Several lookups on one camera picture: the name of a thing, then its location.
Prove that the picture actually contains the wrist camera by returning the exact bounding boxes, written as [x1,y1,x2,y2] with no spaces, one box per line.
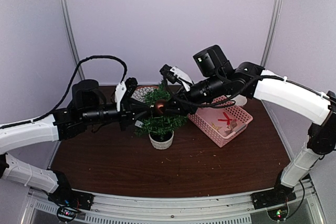
[160,65,194,91]
[114,77,138,112]

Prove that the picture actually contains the pink plastic basket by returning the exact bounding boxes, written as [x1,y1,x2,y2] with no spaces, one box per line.
[188,95,253,147]

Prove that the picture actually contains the small green christmas tree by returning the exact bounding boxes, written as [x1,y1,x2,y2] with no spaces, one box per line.
[134,82,187,150]

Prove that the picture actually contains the right aluminium frame post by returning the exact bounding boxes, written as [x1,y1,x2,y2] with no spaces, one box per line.
[260,0,283,67]

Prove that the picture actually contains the right black cable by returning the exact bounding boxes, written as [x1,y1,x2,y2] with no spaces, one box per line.
[162,74,336,111]

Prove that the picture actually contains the white ceramic bowl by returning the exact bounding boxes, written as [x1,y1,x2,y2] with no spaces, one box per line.
[231,95,247,108]

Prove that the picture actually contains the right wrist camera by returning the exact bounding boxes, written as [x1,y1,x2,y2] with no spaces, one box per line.
[160,65,194,91]

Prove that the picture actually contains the red bauble ornament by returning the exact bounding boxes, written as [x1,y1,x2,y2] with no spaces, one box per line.
[154,99,167,115]

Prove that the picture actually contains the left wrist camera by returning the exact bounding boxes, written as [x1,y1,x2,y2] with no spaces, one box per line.
[114,77,138,112]

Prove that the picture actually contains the front aluminium rail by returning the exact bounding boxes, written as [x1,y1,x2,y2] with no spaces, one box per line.
[20,182,326,224]

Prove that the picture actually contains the left black cable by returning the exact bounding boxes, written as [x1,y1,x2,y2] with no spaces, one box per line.
[0,55,129,130]

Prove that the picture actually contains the black cable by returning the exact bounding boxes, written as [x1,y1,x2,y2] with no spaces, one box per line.
[0,55,129,130]
[162,74,336,111]

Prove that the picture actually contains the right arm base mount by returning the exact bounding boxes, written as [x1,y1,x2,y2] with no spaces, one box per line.
[251,189,297,222]

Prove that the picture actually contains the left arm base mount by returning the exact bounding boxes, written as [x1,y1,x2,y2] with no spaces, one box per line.
[46,171,94,223]

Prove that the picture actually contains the red ribbon bow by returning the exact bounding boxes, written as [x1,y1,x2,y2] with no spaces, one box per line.
[217,112,237,128]

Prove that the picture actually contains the flower pattern plate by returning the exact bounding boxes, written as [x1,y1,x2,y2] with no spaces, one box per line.
[131,86,159,102]

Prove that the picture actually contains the gold star ornament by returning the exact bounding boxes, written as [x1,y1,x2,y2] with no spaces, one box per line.
[212,123,222,131]

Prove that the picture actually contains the white battery box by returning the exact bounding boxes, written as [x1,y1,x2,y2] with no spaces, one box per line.
[135,120,143,128]

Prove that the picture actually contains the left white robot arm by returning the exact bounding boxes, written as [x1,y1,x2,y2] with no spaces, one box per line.
[1,78,150,205]

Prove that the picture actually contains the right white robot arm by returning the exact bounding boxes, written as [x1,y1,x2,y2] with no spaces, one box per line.
[160,45,335,204]

